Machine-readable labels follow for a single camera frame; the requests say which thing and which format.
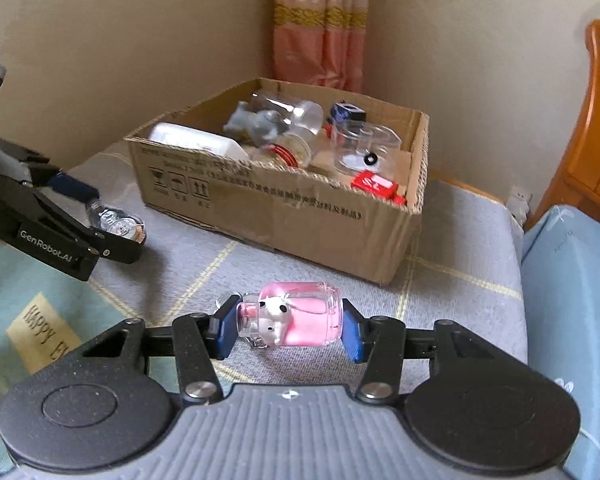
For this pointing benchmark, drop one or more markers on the white wall plug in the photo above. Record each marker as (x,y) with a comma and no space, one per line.
(518,204)

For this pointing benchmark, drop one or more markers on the red toy train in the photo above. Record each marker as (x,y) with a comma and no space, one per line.
(378,186)

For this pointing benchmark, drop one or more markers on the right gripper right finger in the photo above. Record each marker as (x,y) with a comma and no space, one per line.
(378,342)

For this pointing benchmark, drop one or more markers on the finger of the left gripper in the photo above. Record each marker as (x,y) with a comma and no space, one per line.
(117,248)
(70,185)

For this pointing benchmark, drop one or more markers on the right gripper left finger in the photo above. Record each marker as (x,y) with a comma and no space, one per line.
(198,340)

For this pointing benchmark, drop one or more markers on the grey plaid mat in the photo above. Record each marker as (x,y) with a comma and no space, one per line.
(462,264)

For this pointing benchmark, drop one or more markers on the wooden headboard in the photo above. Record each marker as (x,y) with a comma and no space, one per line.
(576,181)

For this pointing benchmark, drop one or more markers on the blue floral bedding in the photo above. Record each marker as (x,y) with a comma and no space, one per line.
(560,274)

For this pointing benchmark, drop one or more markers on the white pill bottle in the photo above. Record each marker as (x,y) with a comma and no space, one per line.
(197,140)

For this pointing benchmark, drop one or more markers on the clear round container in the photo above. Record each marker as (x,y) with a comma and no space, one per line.
(360,146)

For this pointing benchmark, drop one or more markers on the pink striped curtain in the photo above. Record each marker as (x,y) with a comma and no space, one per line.
(320,42)

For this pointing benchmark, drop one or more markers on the pink panda bottle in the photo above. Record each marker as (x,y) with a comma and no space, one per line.
(291,314)

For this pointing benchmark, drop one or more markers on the grey elephant toy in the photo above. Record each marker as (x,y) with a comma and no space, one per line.
(261,127)

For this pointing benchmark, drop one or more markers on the capsule bottle red label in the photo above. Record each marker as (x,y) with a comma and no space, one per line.
(294,148)

